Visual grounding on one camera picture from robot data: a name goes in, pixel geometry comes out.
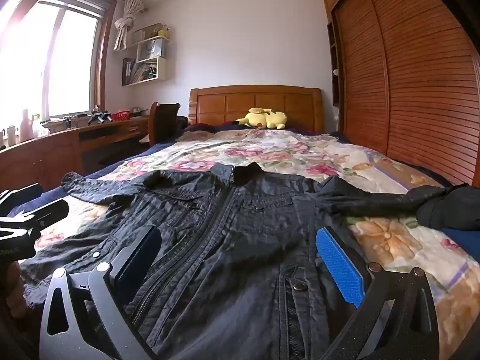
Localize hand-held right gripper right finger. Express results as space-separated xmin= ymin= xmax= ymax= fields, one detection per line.
xmin=315 ymin=226 xmax=441 ymax=360

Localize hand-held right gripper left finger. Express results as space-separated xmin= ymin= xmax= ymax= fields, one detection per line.
xmin=39 ymin=225 xmax=163 ymax=360

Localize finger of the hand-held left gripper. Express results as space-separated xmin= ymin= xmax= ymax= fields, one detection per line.
xmin=0 ymin=199 xmax=71 ymax=234
xmin=0 ymin=183 xmax=43 ymax=207

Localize black zip jacket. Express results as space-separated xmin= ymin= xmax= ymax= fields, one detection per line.
xmin=20 ymin=162 xmax=451 ymax=360

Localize dark cloth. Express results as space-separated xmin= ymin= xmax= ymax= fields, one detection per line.
xmin=416 ymin=184 xmax=480 ymax=230

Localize person's left hand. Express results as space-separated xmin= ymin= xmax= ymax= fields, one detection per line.
xmin=5 ymin=262 xmax=28 ymax=317

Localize wooden desk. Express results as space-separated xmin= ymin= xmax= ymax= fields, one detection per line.
xmin=0 ymin=114 xmax=151 ymax=196

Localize pink bottle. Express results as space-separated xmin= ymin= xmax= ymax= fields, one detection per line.
xmin=19 ymin=109 xmax=33 ymax=142

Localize black metal tool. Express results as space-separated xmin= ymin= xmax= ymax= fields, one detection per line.
xmin=88 ymin=109 xmax=113 ymax=125

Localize floral blanket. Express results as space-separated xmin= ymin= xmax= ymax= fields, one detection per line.
xmin=22 ymin=127 xmax=480 ymax=360

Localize wooden framed window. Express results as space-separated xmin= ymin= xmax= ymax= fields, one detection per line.
xmin=0 ymin=0 xmax=118 ymax=130

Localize wooden chair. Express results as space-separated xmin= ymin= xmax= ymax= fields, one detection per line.
xmin=148 ymin=101 xmax=181 ymax=147

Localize yellow plush toy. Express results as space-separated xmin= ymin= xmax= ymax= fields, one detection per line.
xmin=230 ymin=107 xmax=289 ymax=131

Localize row of books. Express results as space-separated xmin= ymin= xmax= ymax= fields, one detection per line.
xmin=122 ymin=58 xmax=157 ymax=85

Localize wooden bed headboard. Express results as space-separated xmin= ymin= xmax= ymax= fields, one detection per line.
xmin=188 ymin=84 xmax=324 ymax=133

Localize white paper bag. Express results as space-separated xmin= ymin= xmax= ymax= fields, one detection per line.
xmin=144 ymin=39 xmax=166 ymax=59

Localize tied beige curtain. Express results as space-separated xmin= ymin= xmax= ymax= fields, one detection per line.
xmin=113 ymin=0 xmax=146 ymax=51

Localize wooden slatted wardrobe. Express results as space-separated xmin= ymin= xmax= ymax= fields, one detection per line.
xmin=322 ymin=0 xmax=480 ymax=189

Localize white wall shelf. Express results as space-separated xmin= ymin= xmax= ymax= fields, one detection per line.
xmin=122 ymin=22 xmax=172 ymax=86

